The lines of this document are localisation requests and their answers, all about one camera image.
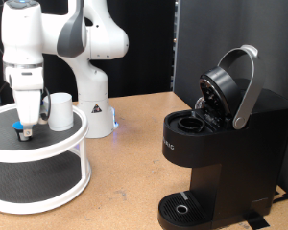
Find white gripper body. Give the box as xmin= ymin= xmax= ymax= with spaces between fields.
xmin=4 ymin=67 xmax=44 ymax=127

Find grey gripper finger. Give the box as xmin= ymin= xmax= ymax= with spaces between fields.
xmin=23 ymin=126 xmax=34 ymax=139

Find blue-lidded coffee pod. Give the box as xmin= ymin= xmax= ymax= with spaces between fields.
xmin=12 ymin=120 xmax=35 ymax=143

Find silver Keurig lid handle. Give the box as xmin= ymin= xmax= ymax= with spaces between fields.
xmin=216 ymin=44 xmax=267 ymax=130

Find black Keurig coffee machine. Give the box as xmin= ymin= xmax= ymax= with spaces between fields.
xmin=156 ymin=65 xmax=288 ymax=230

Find white two-tier turntable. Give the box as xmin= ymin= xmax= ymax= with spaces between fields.
xmin=0 ymin=100 xmax=92 ymax=215

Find black grip liner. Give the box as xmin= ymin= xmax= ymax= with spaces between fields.
xmin=0 ymin=104 xmax=84 ymax=151
xmin=0 ymin=151 xmax=83 ymax=204

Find white mug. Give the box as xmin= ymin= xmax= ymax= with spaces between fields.
xmin=42 ymin=92 xmax=75 ymax=132

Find dark grey partition panel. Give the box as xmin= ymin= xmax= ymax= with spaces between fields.
xmin=173 ymin=0 xmax=288 ymax=202

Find black tape strip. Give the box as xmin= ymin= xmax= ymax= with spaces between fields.
xmin=244 ymin=210 xmax=271 ymax=230

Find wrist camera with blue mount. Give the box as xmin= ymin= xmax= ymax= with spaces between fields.
xmin=37 ymin=95 xmax=50 ymax=126

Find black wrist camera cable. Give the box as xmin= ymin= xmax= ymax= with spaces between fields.
xmin=41 ymin=86 xmax=52 ymax=123

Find black power cord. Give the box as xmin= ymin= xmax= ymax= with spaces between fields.
xmin=272 ymin=191 xmax=288 ymax=205

